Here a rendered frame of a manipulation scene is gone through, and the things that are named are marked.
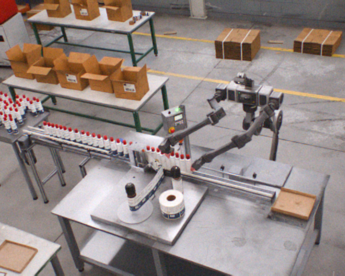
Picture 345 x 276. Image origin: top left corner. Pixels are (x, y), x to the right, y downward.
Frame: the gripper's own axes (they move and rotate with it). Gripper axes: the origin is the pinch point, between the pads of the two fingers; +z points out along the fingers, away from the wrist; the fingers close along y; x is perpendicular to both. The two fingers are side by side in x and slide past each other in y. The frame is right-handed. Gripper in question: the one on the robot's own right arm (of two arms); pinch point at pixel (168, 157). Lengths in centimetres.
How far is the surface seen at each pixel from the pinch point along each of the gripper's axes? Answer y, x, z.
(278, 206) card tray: 93, 11, 35
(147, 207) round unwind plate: -6.4, -33.9, 30.5
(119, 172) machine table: -60, 4, 37
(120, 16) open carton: -274, 341, 29
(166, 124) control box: -10.1, 19.0, -19.6
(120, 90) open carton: -138, 130, 28
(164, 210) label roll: 13.4, -38.3, 22.8
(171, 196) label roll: 13.2, -25.5, 18.9
